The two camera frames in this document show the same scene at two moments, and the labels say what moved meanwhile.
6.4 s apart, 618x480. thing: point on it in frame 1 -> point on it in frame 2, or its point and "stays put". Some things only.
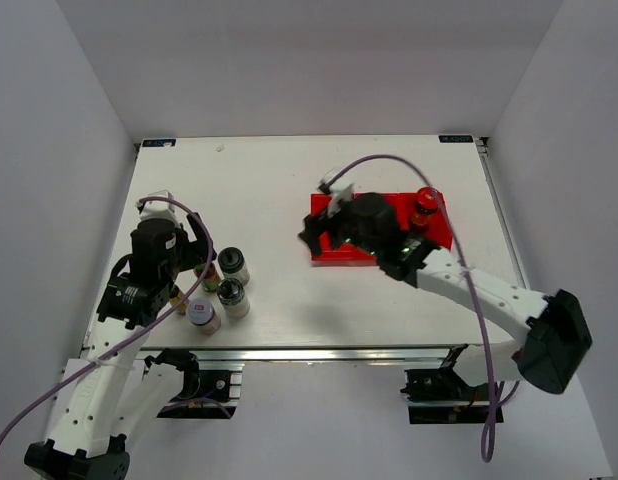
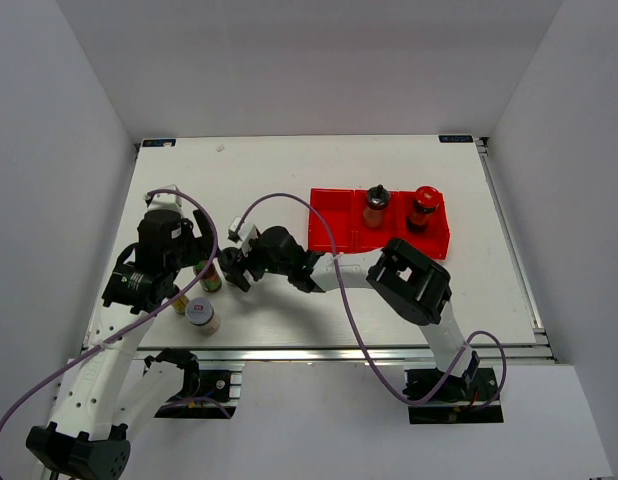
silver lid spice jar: [202, 314] stays put
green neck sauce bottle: [210, 281] stays put
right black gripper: [314, 228] -> [254, 245]
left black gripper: [196, 251] stays put
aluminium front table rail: [396, 356] stays put
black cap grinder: [231, 294] -> [232, 263]
